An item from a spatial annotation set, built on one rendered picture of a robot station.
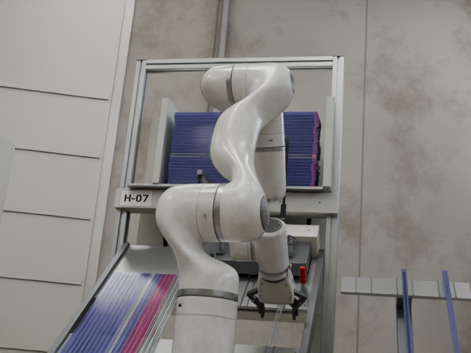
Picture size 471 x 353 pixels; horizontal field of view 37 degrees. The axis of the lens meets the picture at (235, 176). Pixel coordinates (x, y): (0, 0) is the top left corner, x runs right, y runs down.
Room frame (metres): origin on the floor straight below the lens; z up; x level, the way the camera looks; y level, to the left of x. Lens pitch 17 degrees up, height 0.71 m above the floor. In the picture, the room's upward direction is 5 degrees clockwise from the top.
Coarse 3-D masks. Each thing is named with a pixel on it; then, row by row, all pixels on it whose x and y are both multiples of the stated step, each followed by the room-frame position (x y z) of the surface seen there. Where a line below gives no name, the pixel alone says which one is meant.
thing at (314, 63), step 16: (160, 64) 2.42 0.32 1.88; (176, 64) 2.40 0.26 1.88; (192, 64) 2.39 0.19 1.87; (208, 64) 2.37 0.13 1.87; (224, 64) 2.36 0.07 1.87; (288, 64) 2.31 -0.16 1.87; (304, 64) 2.29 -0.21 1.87; (320, 64) 2.28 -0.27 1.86; (160, 128) 2.33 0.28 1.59; (160, 144) 2.33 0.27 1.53; (160, 160) 2.33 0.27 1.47; (160, 176) 2.34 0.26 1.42; (128, 192) 2.39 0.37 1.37; (144, 192) 2.38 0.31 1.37; (304, 192) 2.26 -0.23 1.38; (320, 192) 2.24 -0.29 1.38
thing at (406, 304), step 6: (402, 270) 1.94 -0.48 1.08; (402, 276) 1.92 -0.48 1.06; (402, 282) 1.90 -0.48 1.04; (402, 288) 1.88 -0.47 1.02; (402, 294) 1.88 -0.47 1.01; (408, 294) 1.86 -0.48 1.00; (408, 300) 1.84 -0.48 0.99; (408, 306) 1.83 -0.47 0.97; (408, 312) 1.81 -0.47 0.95; (408, 318) 1.80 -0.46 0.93; (408, 324) 1.78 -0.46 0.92; (408, 330) 1.76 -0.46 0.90; (408, 336) 1.75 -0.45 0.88; (408, 342) 1.73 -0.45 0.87; (408, 348) 1.72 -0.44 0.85
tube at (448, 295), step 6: (444, 270) 1.93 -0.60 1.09; (444, 276) 1.91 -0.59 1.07; (444, 282) 1.89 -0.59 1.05; (444, 288) 1.87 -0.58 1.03; (450, 294) 1.85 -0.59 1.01; (450, 300) 1.83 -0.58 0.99; (450, 306) 1.82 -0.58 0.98; (450, 312) 1.80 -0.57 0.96; (450, 318) 1.78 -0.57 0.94; (450, 324) 1.77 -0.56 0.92; (456, 330) 1.75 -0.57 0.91; (456, 336) 1.73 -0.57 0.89; (456, 342) 1.72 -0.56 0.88; (456, 348) 1.71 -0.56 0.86
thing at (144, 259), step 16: (128, 256) 2.38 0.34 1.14; (144, 256) 2.37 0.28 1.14; (160, 256) 2.36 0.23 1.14; (112, 272) 2.31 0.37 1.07; (144, 272) 2.29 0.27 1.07; (160, 272) 2.28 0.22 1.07; (176, 272) 2.27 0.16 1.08; (240, 288) 2.17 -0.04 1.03; (240, 304) 2.10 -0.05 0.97; (272, 304) 2.09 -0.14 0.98; (304, 304) 2.08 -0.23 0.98
